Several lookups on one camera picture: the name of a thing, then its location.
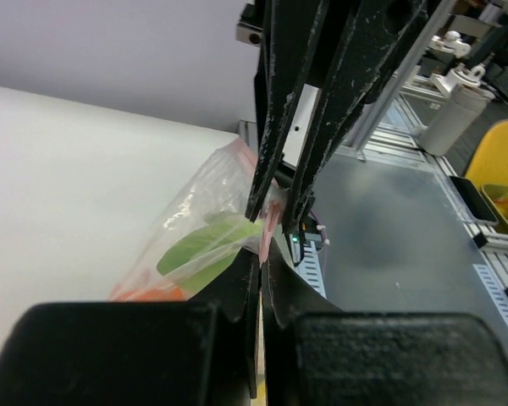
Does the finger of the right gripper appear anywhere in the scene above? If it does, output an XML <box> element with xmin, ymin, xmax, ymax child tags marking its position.
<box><xmin>282</xmin><ymin>1</ymin><xmax>428</xmax><ymax>233</ymax></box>
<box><xmin>246</xmin><ymin>1</ymin><xmax>329</xmax><ymax>221</ymax></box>

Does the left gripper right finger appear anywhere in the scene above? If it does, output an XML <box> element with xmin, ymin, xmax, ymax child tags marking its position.
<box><xmin>261</xmin><ymin>247</ymin><xmax>508</xmax><ymax>405</ymax></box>

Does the white cylindrical container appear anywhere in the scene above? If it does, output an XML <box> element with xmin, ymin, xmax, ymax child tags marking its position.
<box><xmin>417</xmin><ymin>63</ymin><xmax>494</xmax><ymax>156</ymax></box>

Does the white slotted cable duct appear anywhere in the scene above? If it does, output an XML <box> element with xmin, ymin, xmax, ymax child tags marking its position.
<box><xmin>290</xmin><ymin>235</ymin><xmax>327</xmax><ymax>299</ymax></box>

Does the fake orange bell pepper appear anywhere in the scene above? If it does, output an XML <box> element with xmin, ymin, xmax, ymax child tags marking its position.
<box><xmin>108</xmin><ymin>269</ymin><xmax>189</xmax><ymax>302</ymax></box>

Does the fake white cauliflower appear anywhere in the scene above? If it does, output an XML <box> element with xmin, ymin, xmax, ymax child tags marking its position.
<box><xmin>157</xmin><ymin>211</ymin><xmax>263</xmax><ymax>294</ymax></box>

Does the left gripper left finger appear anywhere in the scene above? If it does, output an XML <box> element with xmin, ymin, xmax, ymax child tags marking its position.
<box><xmin>0</xmin><ymin>250</ymin><xmax>259</xmax><ymax>405</ymax></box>

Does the clear zip top bag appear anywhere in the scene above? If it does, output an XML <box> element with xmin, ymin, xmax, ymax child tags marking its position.
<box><xmin>108</xmin><ymin>139</ymin><xmax>286</xmax><ymax>302</ymax></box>

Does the yellow chair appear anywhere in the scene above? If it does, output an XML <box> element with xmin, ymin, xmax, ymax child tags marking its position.
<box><xmin>464</xmin><ymin>118</ymin><xmax>508</xmax><ymax>238</ymax></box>

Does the black smartphone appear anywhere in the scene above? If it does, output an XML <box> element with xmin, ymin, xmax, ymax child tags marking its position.
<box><xmin>449</xmin><ymin>176</ymin><xmax>498</xmax><ymax>226</ymax></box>

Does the aluminium mounting rail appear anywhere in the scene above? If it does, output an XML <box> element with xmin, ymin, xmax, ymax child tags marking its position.
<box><xmin>339</xmin><ymin>91</ymin><xmax>446</xmax><ymax>162</ymax></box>

